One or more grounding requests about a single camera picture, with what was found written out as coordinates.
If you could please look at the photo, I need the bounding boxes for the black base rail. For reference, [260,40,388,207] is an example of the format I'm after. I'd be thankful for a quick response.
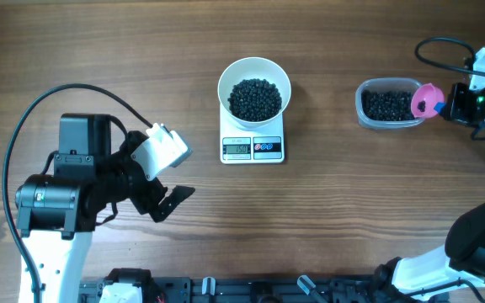
[77,267,450,303]

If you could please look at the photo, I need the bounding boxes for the black beans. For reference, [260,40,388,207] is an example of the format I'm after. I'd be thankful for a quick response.
[227,78,282,122]
[417,100,426,113]
[361,90,414,121]

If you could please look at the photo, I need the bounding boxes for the pink scoop blue handle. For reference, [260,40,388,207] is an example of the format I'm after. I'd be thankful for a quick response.
[410,83,445,119]

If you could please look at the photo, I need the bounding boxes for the black beans in bowl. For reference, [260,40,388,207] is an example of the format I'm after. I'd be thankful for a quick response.
[227,78,282,122]

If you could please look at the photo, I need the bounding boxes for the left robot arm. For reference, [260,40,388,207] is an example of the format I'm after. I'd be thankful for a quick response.
[15,114,194,302]

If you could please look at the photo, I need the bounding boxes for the white digital kitchen scale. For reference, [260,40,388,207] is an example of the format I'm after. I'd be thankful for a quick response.
[220,108,285,164]

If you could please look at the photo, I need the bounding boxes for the left black camera cable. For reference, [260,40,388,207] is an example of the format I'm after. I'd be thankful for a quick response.
[1,83,154,303]

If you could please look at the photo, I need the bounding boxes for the clear plastic container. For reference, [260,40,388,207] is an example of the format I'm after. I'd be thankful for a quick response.
[355,77,424,130]

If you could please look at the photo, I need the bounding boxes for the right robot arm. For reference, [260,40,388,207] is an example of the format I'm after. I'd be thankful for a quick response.
[365,60,485,302]

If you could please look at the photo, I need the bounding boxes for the white bowl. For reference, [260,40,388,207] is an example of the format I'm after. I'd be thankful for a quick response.
[217,57,291,128]

